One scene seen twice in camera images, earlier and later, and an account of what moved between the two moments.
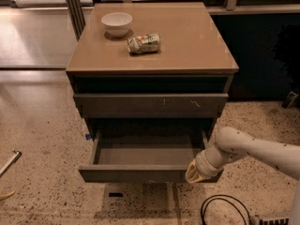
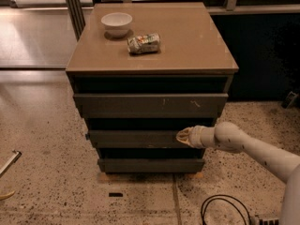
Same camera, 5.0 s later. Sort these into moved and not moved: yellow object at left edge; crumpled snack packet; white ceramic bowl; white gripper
Moved: white gripper
Not moved: white ceramic bowl; crumpled snack packet; yellow object at left edge
